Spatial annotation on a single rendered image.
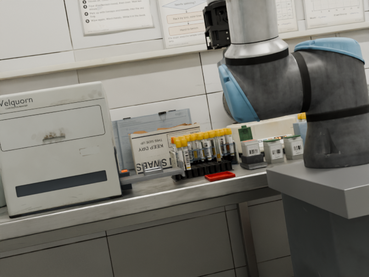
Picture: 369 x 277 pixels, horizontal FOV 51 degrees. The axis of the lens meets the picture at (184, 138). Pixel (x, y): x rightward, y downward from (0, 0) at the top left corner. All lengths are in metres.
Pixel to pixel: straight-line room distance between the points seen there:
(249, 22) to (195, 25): 1.03
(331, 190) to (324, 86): 0.21
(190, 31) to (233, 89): 1.03
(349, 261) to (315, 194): 0.14
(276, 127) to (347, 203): 0.82
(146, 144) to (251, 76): 0.67
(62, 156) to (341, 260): 0.66
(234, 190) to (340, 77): 0.42
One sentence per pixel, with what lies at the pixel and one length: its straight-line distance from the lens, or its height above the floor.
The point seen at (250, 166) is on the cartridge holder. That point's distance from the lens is 1.08.
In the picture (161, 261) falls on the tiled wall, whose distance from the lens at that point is 1.73.
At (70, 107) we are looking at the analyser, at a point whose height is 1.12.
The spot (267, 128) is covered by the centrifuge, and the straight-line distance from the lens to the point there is 1.36.
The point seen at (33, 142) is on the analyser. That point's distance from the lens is 1.01.
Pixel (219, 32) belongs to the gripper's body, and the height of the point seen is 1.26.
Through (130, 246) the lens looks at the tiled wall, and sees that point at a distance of 1.70.
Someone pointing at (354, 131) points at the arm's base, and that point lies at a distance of 0.73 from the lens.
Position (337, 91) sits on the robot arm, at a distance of 0.73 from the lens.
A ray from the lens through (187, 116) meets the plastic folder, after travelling 1.61.
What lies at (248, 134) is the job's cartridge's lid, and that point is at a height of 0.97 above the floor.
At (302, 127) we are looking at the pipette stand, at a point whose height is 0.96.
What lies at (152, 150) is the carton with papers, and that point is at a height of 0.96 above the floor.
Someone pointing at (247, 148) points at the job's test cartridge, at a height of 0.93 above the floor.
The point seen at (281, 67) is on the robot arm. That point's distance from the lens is 0.70.
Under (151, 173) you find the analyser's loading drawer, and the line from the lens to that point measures 1.01.
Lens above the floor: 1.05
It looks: 3 degrees down
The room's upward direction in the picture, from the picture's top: 9 degrees counter-clockwise
